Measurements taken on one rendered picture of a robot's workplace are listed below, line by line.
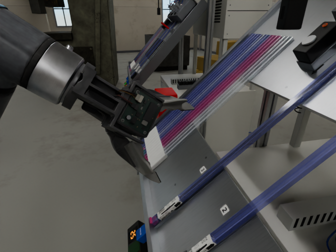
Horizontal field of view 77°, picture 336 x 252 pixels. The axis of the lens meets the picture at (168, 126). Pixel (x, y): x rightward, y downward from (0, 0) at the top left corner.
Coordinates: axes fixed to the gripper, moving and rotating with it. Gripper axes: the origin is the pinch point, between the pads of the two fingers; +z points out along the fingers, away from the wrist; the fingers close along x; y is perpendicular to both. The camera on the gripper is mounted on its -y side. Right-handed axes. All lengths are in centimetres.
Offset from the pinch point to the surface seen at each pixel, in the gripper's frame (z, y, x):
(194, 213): 8.8, 1.5, -10.0
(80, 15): -75, -319, 156
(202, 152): 10.0, -5.5, 2.4
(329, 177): 63, -5, 17
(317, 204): 45.3, 2.3, 4.4
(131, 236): 6.7, -13.7, -22.1
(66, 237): 14, -100, -62
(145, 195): 5.2, -12.8, -12.3
